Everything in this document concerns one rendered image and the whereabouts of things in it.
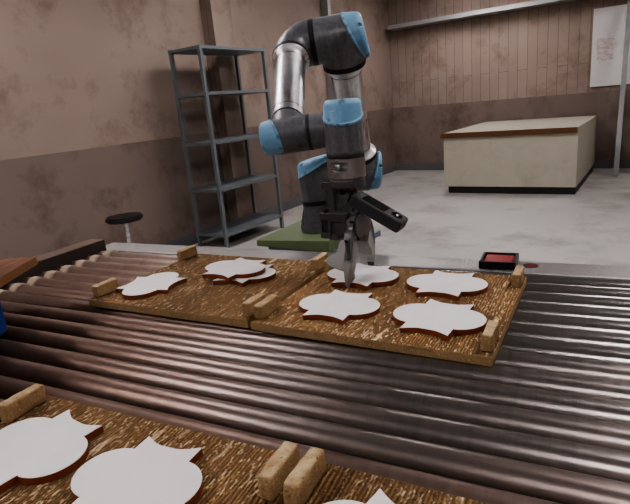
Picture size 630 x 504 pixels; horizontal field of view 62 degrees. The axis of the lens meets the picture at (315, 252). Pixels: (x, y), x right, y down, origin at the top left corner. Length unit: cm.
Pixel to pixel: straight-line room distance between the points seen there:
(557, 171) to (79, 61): 518
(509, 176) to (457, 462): 646
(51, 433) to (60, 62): 428
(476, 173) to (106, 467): 667
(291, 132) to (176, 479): 74
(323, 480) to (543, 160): 646
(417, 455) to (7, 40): 436
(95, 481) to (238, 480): 15
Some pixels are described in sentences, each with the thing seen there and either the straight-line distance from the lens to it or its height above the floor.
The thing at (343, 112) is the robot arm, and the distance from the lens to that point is 101.
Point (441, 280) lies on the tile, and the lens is 104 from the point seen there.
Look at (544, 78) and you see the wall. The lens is 898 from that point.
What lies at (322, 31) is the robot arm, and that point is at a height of 147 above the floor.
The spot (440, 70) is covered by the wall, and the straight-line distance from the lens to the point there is 940.
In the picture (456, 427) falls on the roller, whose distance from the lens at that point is 66.
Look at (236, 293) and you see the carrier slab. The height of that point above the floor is 94.
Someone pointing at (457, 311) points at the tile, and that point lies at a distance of 90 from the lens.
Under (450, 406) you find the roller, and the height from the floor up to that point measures 92.
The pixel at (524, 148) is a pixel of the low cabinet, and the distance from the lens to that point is 691.
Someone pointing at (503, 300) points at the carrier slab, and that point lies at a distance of 97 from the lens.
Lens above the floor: 129
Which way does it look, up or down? 16 degrees down
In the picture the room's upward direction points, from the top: 5 degrees counter-clockwise
